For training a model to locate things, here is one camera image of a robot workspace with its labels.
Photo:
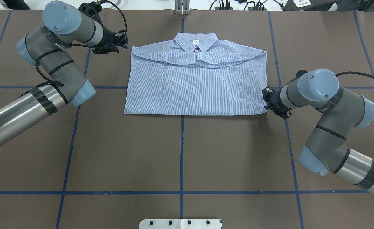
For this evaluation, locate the light blue striped shirt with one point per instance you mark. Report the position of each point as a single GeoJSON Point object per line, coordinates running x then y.
{"type": "Point", "coordinates": [196, 75]}

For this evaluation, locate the grey box with label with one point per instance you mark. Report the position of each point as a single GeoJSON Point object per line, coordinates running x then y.
{"type": "Point", "coordinates": [308, 5]}

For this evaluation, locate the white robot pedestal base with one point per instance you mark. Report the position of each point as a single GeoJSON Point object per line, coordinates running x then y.
{"type": "Point", "coordinates": [181, 224]}

